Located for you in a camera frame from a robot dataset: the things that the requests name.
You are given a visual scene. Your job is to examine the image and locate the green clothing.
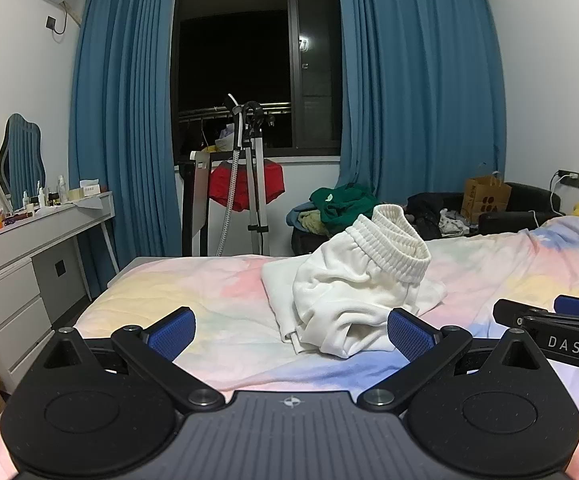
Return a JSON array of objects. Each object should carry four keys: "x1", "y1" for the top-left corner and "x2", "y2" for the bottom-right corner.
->
[{"x1": 310, "y1": 184, "x2": 381, "y2": 226}]

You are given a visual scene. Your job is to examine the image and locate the wavy framed mirror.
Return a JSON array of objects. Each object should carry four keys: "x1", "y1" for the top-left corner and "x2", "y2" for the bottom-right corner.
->
[{"x1": 0, "y1": 113, "x2": 45, "y2": 211}]

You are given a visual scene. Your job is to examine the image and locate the white pants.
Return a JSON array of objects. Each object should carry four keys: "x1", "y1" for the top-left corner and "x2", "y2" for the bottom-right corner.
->
[{"x1": 261, "y1": 204, "x2": 447, "y2": 359}]

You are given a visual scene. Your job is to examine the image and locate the balcony clothes rail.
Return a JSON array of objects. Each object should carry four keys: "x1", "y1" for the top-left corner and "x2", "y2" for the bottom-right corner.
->
[{"x1": 178, "y1": 102, "x2": 290, "y2": 122}]

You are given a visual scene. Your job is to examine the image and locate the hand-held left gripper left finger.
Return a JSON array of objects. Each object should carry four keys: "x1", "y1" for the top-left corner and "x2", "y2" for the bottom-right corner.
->
[{"x1": 44, "y1": 306, "x2": 225, "y2": 413}]

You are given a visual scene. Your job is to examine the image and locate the white charger cable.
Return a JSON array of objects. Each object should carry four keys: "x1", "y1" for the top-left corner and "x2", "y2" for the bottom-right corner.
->
[{"x1": 529, "y1": 172, "x2": 563, "y2": 231}]

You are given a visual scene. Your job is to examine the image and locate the black sofa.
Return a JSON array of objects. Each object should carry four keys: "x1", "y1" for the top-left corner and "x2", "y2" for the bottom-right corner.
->
[{"x1": 289, "y1": 182, "x2": 563, "y2": 256}]

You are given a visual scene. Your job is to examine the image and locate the red cloth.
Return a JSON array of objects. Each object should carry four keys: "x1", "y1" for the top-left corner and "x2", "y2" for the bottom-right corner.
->
[{"x1": 208, "y1": 160, "x2": 286, "y2": 212}]

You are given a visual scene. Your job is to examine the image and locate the blue curtain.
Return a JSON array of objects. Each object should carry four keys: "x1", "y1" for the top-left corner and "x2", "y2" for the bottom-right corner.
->
[
  {"x1": 337, "y1": 0, "x2": 507, "y2": 206},
  {"x1": 68, "y1": 0, "x2": 180, "y2": 301}
]

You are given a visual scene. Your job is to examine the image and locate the white dressing table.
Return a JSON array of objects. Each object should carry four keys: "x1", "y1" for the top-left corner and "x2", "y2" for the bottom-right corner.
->
[{"x1": 0, "y1": 191, "x2": 118, "y2": 396}]

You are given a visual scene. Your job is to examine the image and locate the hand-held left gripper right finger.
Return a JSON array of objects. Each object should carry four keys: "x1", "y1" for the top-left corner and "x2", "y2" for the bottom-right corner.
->
[{"x1": 357, "y1": 307, "x2": 545, "y2": 416}]

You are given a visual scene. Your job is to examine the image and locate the dark framed window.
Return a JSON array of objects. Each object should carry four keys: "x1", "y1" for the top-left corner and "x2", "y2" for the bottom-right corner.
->
[{"x1": 171, "y1": 0, "x2": 344, "y2": 161}]

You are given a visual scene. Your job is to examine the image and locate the grey white patterned cloth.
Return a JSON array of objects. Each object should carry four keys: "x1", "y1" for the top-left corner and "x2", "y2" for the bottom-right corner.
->
[{"x1": 439, "y1": 209, "x2": 471, "y2": 237}]

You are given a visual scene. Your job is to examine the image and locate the brown paper bag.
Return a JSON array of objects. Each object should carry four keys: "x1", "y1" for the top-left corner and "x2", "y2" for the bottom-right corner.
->
[{"x1": 462, "y1": 162, "x2": 513, "y2": 223}]

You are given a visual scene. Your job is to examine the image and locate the blue cloth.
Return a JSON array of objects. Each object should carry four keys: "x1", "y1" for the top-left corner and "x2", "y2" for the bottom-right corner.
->
[{"x1": 286, "y1": 204, "x2": 315, "y2": 226}]

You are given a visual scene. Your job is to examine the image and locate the black garment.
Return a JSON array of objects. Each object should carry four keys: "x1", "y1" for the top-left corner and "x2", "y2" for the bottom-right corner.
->
[{"x1": 407, "y1": 192, "x2": 465, "y2": 241}]

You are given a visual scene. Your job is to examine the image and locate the silver garment steamer stand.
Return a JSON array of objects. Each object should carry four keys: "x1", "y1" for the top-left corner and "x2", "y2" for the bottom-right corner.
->
[{"x1": 222, "y1": 94, "x2": 276, "y2": 256}]

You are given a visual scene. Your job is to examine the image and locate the pastel tie-dye blanket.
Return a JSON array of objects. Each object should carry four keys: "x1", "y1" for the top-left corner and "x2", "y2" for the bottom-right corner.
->
[{"x1": 0, "y1": 215, "x2": 579, "y2": 480}]

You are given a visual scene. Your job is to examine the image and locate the yellow cloth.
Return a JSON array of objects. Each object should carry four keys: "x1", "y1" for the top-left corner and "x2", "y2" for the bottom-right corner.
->
[{"x1": 297, "y1": 209, "x2": 331, "y2": 237}]

